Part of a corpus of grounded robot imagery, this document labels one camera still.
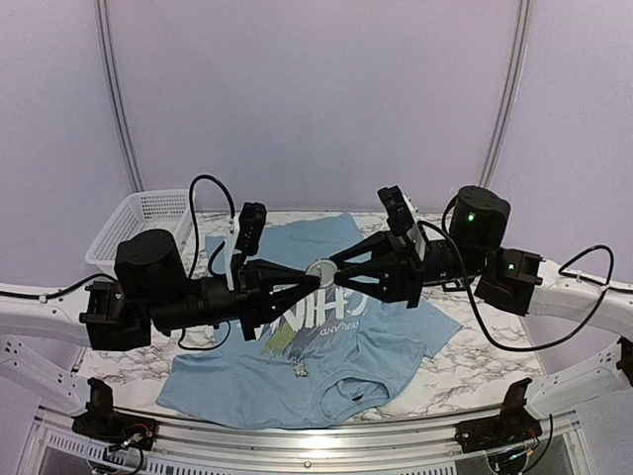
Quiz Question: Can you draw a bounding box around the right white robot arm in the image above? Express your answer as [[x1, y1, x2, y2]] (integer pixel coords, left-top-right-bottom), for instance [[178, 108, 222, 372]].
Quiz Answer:
[[330, 185, 632, 443]]

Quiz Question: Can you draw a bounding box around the aluminium front rail frame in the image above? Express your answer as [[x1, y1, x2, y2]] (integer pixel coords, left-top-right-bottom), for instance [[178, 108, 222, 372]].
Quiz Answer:
[[19, 390, 589, 475]]

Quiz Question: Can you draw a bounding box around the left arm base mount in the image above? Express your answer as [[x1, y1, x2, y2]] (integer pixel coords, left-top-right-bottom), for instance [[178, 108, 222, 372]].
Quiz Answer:
[[71, 378, 157, 451]]

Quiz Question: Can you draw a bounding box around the white perforated plastic basket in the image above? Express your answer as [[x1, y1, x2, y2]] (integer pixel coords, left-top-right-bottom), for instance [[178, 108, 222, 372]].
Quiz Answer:
[[85, 189, 193, 275]]

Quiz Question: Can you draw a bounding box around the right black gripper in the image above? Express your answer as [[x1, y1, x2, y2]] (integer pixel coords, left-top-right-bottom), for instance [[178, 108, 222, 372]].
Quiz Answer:
[[331, 225, 489, 310]]

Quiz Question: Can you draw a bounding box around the left wall aluminium profile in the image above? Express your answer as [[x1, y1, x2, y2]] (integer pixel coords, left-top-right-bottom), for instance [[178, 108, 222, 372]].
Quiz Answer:
[[94, 0, 144, 192]]

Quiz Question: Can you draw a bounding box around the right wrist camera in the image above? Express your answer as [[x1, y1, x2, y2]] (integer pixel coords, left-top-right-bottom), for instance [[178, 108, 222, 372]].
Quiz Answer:
[[377, 185, 427, 260]]

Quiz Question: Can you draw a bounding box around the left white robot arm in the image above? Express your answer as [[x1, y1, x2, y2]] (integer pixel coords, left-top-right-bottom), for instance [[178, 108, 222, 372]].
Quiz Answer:
[[1, 203, 320, 440]]

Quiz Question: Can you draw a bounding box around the right wall aluminium profile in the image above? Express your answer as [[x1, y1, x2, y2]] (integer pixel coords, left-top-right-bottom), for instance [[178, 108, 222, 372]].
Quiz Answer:
[[479, 0, 533, 188]]

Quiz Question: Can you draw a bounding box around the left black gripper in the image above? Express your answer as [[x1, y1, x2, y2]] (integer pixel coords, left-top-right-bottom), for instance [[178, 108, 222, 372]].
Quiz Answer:
[[147, 258, 320, 341]]

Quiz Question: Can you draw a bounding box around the round silver brooch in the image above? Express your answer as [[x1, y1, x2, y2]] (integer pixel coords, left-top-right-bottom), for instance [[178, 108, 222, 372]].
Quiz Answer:
[[306, 258, 338, 289]]

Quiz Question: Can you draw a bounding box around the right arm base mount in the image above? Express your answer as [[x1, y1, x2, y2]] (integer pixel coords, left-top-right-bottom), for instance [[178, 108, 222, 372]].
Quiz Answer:
[[454, 378, 543, 453]]

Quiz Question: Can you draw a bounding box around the light blue printed t-shirt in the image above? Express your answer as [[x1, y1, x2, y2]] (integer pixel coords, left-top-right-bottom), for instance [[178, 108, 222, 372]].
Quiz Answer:
[[155, 211, 464, 430]]

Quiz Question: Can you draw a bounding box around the wall aluminium profile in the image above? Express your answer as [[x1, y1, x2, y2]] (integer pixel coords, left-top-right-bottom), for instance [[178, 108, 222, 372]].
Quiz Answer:
[[479, 0, 533, 188], [94, 0, 144, 192]]

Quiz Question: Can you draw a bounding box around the black square box lid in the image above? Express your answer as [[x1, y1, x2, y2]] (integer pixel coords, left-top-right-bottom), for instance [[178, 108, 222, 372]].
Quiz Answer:
[[441, 279, 466, 293]]

